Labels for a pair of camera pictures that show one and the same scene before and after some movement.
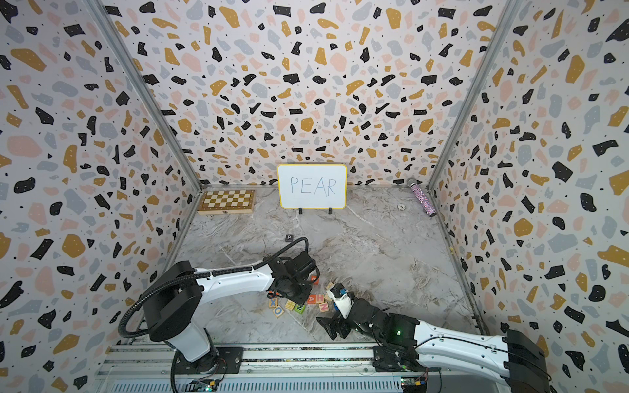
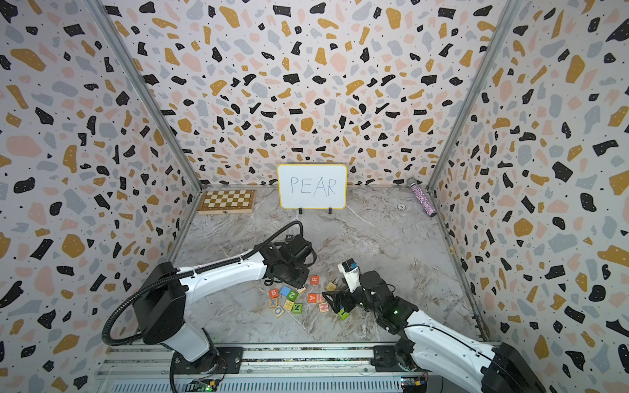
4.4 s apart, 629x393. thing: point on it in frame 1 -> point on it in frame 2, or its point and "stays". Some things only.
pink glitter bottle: (422, 197) stays
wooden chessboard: (227, 201) stays
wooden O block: (278, 311) stays
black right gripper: (340, 322) -> (337, 295)
